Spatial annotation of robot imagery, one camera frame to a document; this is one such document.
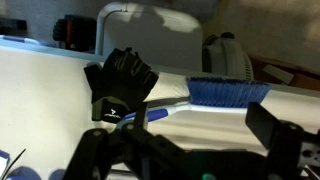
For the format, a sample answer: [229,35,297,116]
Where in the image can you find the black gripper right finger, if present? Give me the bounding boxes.
[245,101,306,180]

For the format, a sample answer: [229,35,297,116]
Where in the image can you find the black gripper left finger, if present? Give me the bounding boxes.
[63,101,188,180]

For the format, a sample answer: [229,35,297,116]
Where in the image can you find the blue and white brush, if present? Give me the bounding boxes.
[121,76,272,123]

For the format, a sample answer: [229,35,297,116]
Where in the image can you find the black fingerless glove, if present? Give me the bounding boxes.
[83,47,160,124]

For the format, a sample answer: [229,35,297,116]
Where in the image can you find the brown wooden stool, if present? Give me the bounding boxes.
[249,54,320,92]

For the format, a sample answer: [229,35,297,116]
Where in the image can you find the white grey floor fan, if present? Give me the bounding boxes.
[201,31,255,82]

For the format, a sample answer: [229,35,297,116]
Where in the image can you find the white plastic laundry basket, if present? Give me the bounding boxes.
[94,1,204,73]

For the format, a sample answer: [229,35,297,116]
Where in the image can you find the black red weight equipment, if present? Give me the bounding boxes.
[52,14,98,54]

